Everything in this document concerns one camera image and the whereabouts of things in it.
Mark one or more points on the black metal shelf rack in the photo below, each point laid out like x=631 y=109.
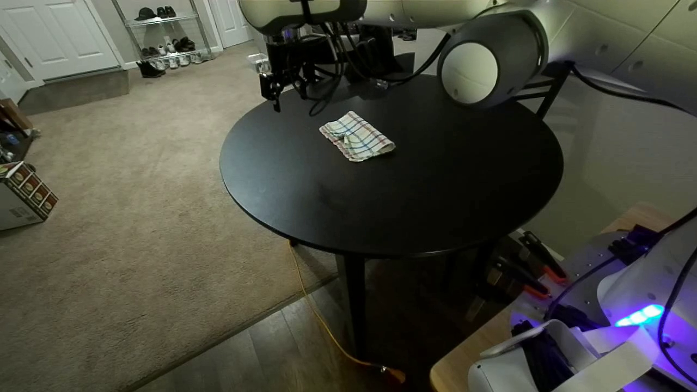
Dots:
x=15 y=138

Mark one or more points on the round black table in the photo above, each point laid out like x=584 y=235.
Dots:
x=406 y=202

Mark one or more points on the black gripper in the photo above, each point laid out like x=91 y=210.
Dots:
x=286 y=66

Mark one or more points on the plaid checkered dish cloth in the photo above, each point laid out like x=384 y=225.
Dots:
x=359 y=136

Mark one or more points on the metal shoe rack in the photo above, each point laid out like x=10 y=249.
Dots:
x=164 y=35

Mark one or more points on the black orange bar clamp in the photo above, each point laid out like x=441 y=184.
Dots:
x=545 y=258
x=523 y=280

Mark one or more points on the brown door mat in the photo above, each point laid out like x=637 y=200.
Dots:
x=73 y=90

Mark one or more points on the black boots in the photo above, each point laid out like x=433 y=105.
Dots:
x=151 y=69

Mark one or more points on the colourful compartment box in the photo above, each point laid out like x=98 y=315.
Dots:
x=24 y=196

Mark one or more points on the black metal bracket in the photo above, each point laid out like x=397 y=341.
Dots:
x=635 y=241

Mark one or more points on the wooden robot stand top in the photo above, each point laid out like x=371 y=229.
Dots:
x=464 y=355

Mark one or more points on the white panelled door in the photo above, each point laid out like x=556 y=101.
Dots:
x=58 y=35

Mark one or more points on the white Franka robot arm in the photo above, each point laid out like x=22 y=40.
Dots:
x=494 y=66

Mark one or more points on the black wooden chair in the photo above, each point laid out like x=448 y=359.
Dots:
x=553 y=90

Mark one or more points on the white narrow door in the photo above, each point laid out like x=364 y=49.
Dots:
x=227 y=23

